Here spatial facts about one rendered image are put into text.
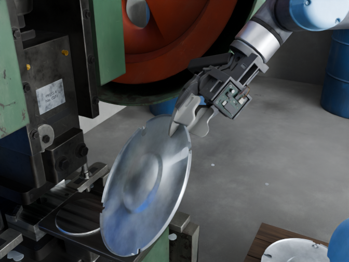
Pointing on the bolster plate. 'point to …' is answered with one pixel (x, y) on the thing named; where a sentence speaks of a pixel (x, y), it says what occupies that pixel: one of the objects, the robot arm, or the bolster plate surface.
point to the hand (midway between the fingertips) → (174, 131)
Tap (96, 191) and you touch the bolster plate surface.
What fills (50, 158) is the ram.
